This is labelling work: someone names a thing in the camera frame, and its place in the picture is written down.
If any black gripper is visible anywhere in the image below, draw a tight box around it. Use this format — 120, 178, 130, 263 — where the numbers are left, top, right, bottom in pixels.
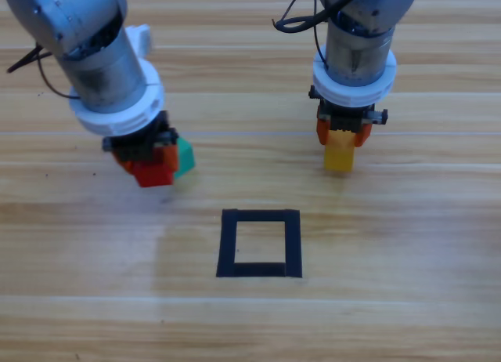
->
308, 85, 389, 148
102, 110, 181, 179

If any red cube block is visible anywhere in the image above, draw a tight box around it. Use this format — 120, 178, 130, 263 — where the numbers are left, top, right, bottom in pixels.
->
132, 159, 176, 189

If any yellow cube block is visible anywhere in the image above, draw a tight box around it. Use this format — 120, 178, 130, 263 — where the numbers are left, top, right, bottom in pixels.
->
323, 129, 357, 172

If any green cube block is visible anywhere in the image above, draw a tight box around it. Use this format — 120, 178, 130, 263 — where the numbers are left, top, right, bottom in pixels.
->
171, 136, 196, 181

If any black tape rectangle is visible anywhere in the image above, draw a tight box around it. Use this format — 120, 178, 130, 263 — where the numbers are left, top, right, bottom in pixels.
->
215, 208, 303, 279

